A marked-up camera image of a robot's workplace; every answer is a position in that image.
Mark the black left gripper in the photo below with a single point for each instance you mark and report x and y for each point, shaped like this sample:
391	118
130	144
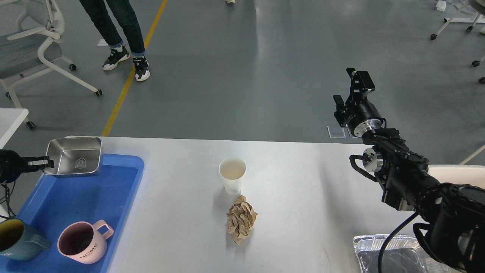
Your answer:
12	165

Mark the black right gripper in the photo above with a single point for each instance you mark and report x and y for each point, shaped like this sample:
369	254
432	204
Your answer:
358	113

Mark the square stainless steel tray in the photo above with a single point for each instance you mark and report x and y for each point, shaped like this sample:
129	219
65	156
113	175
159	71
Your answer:
75	157

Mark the pink mug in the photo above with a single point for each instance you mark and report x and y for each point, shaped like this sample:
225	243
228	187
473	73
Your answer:
84	242

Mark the white paper cup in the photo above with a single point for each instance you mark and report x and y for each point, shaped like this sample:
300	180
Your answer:
232	171

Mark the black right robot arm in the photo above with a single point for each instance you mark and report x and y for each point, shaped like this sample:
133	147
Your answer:
453	214

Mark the blue plastic tray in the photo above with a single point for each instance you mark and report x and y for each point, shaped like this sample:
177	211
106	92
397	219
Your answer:
56	203

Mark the white side table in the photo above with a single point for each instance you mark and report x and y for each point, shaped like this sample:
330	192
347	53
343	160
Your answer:
10	120

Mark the teal and yellow mug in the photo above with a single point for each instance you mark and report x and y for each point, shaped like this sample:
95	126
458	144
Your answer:
21	242

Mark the grey office chair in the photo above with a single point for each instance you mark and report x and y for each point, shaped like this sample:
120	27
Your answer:
34	49

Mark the beige plastic bin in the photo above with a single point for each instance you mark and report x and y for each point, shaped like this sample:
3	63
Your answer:
459	174

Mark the white chair legs with castors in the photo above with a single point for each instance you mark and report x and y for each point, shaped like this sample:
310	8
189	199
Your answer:
477	17

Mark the crumpled brown paper ball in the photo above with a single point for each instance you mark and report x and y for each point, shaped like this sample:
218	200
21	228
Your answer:
241	218

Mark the aluminium foil tray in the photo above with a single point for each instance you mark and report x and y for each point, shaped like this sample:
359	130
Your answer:
402	255

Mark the person in black shirt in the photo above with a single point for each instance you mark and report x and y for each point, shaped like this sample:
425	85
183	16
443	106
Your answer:
124	14

